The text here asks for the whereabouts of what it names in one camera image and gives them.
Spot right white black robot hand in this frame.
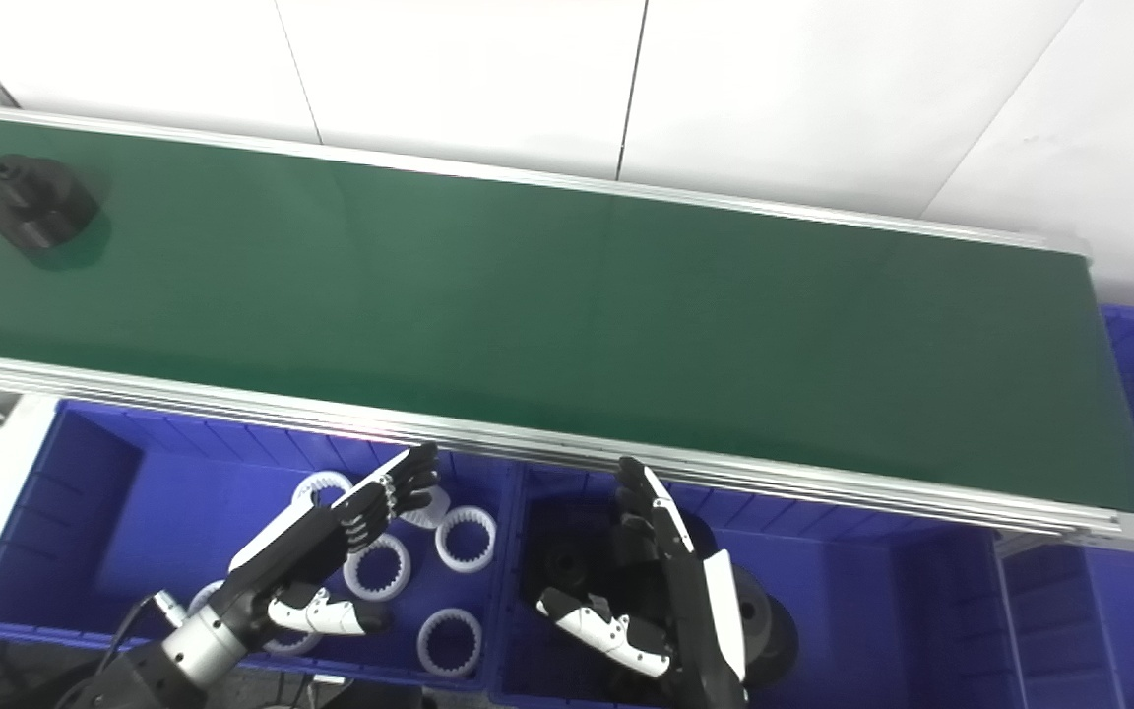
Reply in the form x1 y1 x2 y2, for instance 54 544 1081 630
535 456 751 709

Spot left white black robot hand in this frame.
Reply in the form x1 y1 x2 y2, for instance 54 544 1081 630
222 443 442 643

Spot black round flanged part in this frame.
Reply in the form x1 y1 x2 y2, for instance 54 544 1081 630
729 563 800 688
0 154 100 253
528 502 627 616

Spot blue bin with white rings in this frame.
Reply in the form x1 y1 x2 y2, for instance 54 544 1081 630
0 399 519 692

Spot green conveyor belt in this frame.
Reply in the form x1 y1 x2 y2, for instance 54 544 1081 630
0 101 1134 554
0 113 1134 515

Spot blue bin with black parts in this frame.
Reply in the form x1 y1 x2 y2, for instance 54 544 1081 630
488 463 1021 709

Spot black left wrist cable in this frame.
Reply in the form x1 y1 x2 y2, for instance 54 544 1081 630
106 589 190 682

